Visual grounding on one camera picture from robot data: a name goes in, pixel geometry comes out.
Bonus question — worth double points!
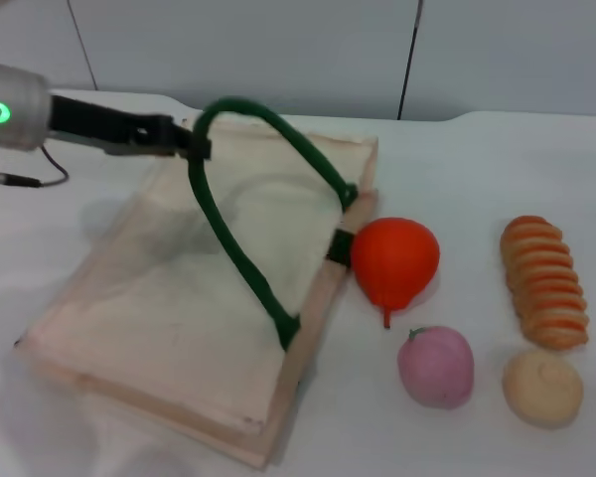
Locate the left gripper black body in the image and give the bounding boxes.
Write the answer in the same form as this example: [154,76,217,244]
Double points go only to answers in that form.
[48,93,178,158]

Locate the cream canvas handbag green handles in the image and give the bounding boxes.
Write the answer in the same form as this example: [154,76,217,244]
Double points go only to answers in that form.
[14,96,380,471]

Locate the orange toy fruit with stem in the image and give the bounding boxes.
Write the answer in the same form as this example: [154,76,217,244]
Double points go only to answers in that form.
[350,217,441,329]

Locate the pink toy peach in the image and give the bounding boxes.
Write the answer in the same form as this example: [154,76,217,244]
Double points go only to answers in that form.
[396,325,476,409]

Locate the orange striped spiral bread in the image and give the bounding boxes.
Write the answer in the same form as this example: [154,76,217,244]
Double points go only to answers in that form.
[500,215,590,352]

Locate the round beige bun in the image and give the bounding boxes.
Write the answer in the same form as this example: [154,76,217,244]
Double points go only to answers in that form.
[501,349,585,427]

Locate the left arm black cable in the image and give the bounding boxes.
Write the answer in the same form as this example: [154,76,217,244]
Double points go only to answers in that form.
[0,143,70,190]

